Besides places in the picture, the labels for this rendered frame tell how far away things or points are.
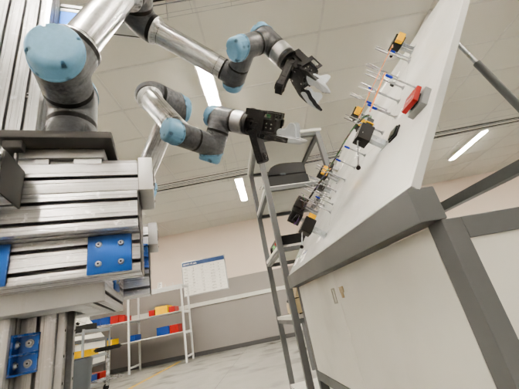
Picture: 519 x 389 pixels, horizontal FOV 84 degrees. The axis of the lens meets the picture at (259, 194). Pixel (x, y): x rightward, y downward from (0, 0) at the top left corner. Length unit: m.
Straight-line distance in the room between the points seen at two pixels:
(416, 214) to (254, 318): 7.76
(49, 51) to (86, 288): 0.54
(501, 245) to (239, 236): 8.05
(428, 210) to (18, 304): 0.87
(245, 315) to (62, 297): 7.54
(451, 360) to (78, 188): 0.83
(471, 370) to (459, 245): 0.21
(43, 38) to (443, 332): 1.01
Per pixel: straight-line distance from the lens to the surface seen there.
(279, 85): 0.96
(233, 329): 8.30
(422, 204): 0.60
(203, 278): 8.47
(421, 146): 0.67
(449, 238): 0.60
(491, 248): 0.65
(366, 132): 0.93
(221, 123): 0.97
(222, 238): 8.58
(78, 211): 0.74
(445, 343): 0.70
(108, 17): 0.97
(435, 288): 0.67
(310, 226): 1.12
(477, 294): 0.60
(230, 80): 1.10
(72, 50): 0.82
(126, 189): 0.74
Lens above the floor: 0.71
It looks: 22 degrees up
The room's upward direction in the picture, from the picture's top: 12 degrees counter-clockwise
